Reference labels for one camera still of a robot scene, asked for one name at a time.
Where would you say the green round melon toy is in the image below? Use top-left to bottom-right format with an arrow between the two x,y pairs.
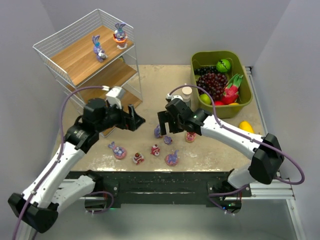
216,58 -> 231,73

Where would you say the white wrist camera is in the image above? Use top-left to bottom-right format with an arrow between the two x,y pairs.
165,93 -> 183,103
102,85 -> 126,110

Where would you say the dark red grape bunch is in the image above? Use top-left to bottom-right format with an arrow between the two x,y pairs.
196,73 -> 228,101

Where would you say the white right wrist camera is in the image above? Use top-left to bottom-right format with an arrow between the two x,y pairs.
165,93 -> 183,103

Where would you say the dark blue grape bunch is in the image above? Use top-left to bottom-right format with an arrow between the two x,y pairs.
193,66 -> 218,76

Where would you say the purple bunny with tube toy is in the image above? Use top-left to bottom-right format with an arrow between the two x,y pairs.
92,35 -> 108,63

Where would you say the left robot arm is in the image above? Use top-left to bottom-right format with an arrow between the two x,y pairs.
8,98 -> 146,233

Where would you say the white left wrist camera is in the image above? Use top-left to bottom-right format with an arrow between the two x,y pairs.
102,85 -> 126,110

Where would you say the bunny on pink donut toy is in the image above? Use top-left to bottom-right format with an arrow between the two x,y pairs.
108,141 -> 127,160

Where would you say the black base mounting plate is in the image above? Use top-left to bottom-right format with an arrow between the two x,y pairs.
64,170 -> 282,210

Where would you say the red apple toy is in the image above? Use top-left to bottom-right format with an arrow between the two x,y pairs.
214,100 -> 224,106

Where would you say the spray bottle white cap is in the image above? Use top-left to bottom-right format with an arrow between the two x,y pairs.
179,83 -> 193,108

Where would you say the green apple toy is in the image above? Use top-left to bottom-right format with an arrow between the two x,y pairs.
199,93 -> 212,105

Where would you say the pink bear donut strawberry toy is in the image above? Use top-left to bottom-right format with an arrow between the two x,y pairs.
185,132 -> 196,143

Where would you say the pink dragon fruit toy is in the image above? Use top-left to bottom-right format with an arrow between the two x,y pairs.
221,74 -> 243,105

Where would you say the yellow mango toy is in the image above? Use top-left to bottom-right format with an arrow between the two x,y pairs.
238,121 -> 255,134

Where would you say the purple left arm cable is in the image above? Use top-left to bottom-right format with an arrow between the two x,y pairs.
11,85 -> 108,240

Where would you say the orange fruit toy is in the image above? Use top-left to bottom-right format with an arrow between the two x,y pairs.
229,102 -> 240,106

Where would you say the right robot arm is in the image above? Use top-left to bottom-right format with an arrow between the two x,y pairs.
157,98 -> 284,193

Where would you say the green plastic fruit bin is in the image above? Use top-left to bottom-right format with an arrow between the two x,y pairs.
190,50 -> 253,119

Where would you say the small purple bunny strawberry toy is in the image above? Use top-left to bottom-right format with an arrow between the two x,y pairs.
163,135 -> 173,145

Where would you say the pink bear cake slice toy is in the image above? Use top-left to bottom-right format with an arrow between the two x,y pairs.
132,152 -> 145,165

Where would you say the white wire wooden shelf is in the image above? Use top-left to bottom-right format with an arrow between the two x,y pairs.
32,8 -> 144,138

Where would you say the purple bunny pink donut toy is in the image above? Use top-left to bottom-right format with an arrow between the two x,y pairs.
164,150 -> 179,166

